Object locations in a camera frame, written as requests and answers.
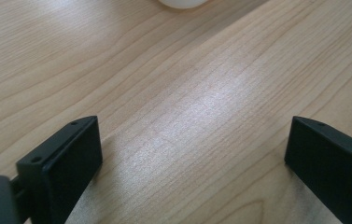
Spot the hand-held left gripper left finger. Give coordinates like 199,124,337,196
15,115,104,224

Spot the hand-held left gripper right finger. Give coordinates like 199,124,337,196
284,116,352,224

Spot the white round object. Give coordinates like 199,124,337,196
158,0,209,9

